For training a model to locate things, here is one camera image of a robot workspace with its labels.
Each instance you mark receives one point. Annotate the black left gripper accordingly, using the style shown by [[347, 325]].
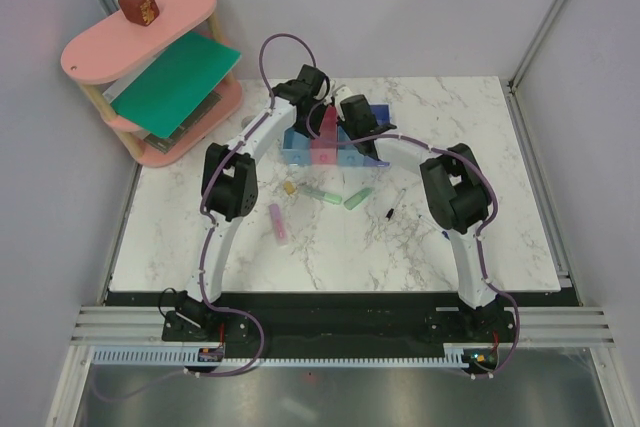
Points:
[[313, 132]]

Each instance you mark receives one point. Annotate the white slotted cable duct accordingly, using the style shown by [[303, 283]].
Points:
[[182, 356]]

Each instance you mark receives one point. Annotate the small yellow eraser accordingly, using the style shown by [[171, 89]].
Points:
[[289, 188]]

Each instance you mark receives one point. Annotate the purple blue plastic bin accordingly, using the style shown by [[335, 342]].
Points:
[[382, 115]]

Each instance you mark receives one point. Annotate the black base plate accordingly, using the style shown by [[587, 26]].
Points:
[[351, 324]]

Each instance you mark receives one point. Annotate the aluminium frame rail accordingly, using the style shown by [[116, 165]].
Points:
[[525, 94]]

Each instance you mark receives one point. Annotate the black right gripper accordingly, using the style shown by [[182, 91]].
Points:
[[343, 126]]

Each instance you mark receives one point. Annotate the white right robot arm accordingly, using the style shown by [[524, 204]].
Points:
[[459, 197]]

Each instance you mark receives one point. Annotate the pink two-tier shelf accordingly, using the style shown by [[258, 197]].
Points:
[[106, 58]]

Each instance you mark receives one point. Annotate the light blue plastic bin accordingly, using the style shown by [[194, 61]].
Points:
[[349, 156]]

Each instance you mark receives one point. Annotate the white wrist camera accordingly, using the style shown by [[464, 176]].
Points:
[[342, 93]]

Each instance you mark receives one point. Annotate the pink plastic bin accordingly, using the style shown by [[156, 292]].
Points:
[[324, 149]]

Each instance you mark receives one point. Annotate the pink highlighter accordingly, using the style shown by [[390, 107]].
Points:
[[278, 224]]

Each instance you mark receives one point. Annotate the blue capped white marker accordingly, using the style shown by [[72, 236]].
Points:
[[434, 225]]

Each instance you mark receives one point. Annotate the brown wooden cube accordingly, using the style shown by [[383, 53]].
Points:
[[140, 12]]

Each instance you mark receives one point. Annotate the light green highlighter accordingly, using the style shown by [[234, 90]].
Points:
[[356, 199]]

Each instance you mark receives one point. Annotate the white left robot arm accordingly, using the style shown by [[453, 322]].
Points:
[[229, 194]]

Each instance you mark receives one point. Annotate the green board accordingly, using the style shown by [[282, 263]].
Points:
[[172, 86]]

